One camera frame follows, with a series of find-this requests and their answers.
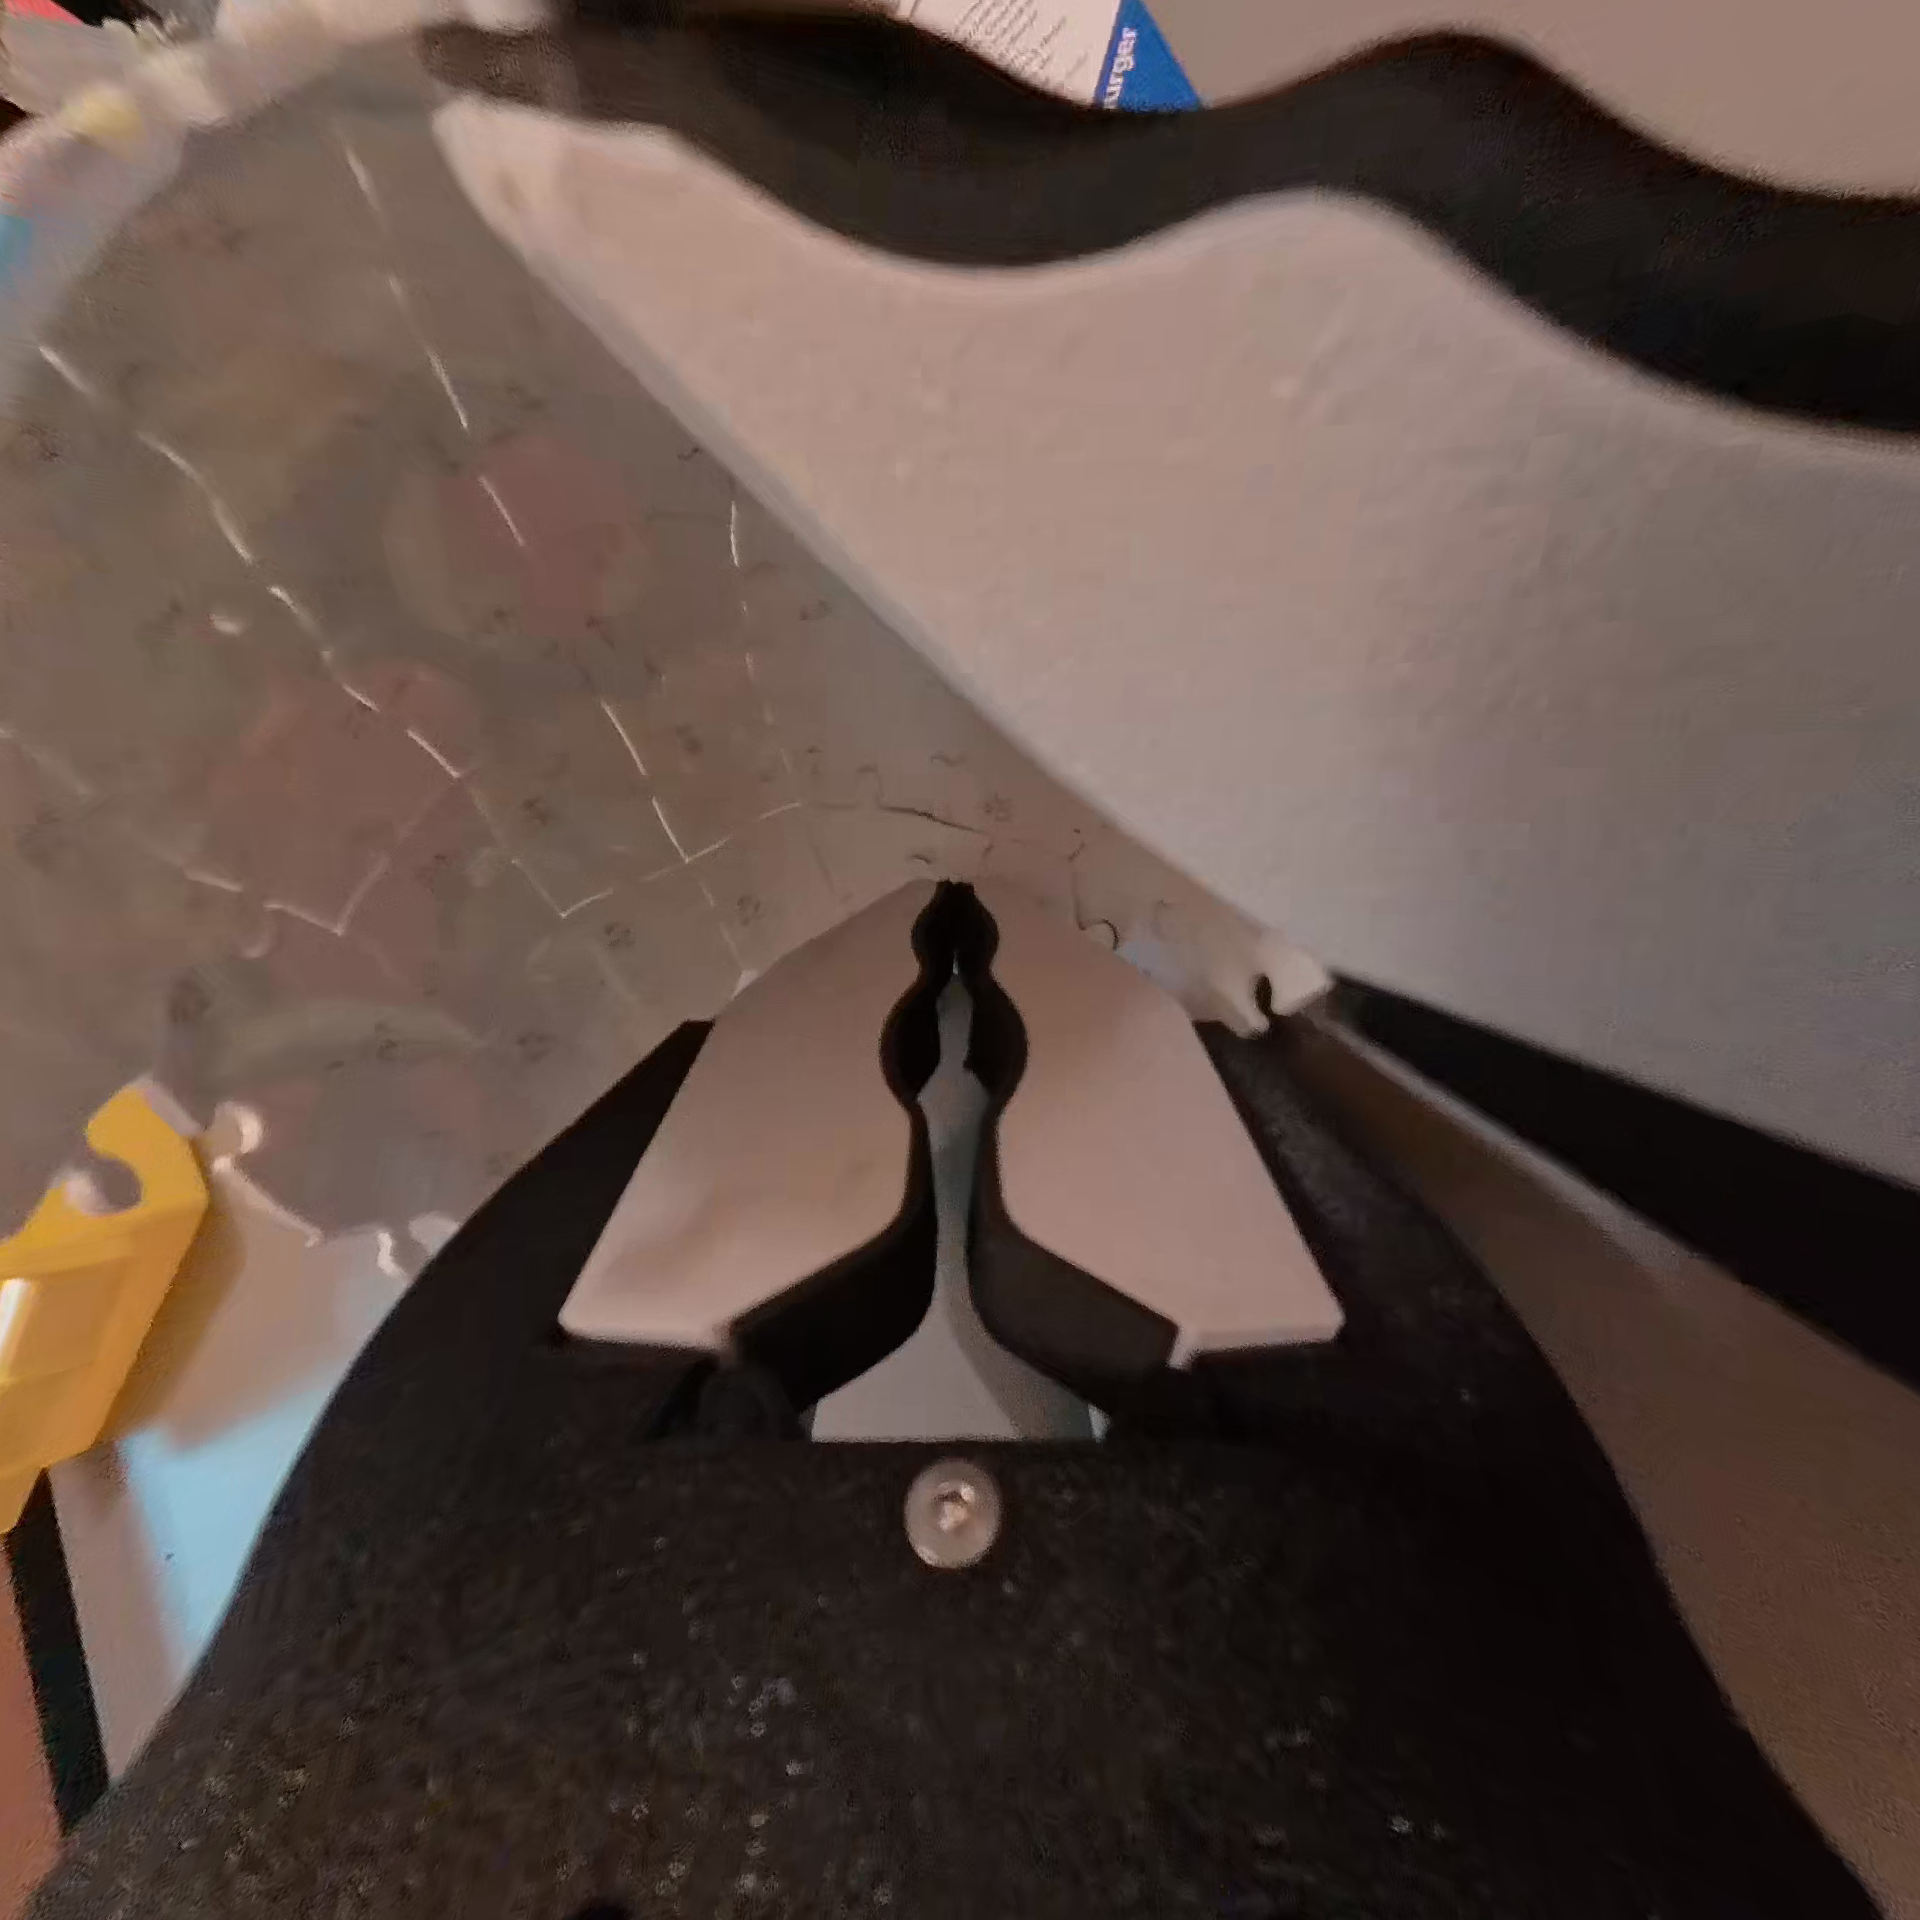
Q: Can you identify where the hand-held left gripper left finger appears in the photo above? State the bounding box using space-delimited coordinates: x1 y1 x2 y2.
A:
557 882 962 1359

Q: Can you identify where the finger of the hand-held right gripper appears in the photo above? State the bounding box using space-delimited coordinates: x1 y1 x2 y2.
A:
420 0 1920 1190

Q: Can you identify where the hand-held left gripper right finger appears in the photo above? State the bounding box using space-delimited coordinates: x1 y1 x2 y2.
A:
959 892 1347 1369

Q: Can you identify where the colourful puzzle ball shell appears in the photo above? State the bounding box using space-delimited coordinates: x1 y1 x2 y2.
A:
0 0 1335 1278

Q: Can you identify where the white paper leaflet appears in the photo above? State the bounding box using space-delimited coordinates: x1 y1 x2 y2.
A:
919 0 1204 114

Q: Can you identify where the yellow plastic bin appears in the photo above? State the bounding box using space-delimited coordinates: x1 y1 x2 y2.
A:
0 1083 212 1537

